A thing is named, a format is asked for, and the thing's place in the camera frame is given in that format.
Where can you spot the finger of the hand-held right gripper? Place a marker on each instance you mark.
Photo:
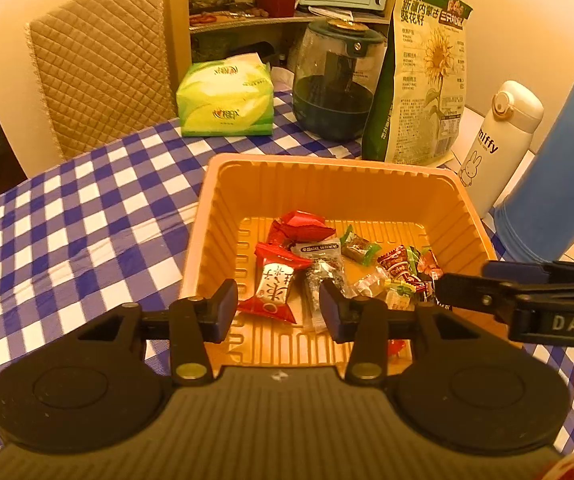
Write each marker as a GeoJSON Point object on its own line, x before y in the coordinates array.
{"type": "Point", "coordinates": [512, 272]}
{"type": "Point", "coordinates": [472, 292]}

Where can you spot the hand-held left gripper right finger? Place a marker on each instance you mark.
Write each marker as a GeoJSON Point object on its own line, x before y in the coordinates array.
{"type": "Point", "coordinates": [331, 310]}

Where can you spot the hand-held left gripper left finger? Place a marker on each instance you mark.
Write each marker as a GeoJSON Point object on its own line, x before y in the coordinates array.
{"type": "Point", "coordinates": [224, 310]}

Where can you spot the clear dark snack packet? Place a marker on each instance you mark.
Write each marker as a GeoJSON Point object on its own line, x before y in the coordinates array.
{"type": "Point", "coordinates": [324, 272]}

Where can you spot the red snack packet white label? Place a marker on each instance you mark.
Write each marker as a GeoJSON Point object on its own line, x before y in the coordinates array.
{"type": "Point", "coordinates": [273, 290]}

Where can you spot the long green snack packet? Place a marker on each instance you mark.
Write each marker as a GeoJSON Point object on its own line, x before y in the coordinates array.
{"type": "Point", "coordinates": [426, 265]}

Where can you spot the small green candy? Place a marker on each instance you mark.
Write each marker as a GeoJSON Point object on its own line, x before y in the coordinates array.
{"type": "Point", "coordinates": [359, 247]}

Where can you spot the orange plastic tray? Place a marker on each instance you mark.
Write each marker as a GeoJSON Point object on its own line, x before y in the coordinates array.
{"type": "Point", "coordinates": [317, 190]}

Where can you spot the blue thermos jug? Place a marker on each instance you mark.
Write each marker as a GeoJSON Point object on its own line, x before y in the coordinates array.
{"type": "Point", "coordinates": [557, 170]}

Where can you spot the white drink bottle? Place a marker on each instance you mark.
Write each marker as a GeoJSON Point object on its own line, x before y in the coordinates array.
{"type": "Point", "coordinates": [497, 145]}

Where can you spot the blue checkered tablecloth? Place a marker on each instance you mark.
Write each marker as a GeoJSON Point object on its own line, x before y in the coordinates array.
{"type": "Point", "coordinates": [82, 220]}

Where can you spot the dark glass jar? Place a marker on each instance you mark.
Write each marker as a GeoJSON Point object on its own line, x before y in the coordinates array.
{"type": "Point", "coordinates": [332, 105]}

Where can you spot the green sunflower seed bag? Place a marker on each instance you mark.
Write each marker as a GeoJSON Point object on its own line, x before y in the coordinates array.
{"type": "Point", "coordinates": [422, 85]}

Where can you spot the green tissue pack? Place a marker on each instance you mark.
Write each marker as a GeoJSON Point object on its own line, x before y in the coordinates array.
{"type": "Point", "coordinates": [224, 100]}

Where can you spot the beige quilted chair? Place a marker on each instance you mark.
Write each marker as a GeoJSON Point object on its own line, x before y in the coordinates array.
{"type": "Point", "coordinates": [102, 65]}

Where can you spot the wooden shelf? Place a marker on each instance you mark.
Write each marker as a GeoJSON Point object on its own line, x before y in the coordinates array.
{"type": "Point", "coordinates": [177, 30]}

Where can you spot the white paper sheets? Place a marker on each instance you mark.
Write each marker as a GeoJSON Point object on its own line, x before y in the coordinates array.
{"type": "Point", "coordinates": [347, 12]}

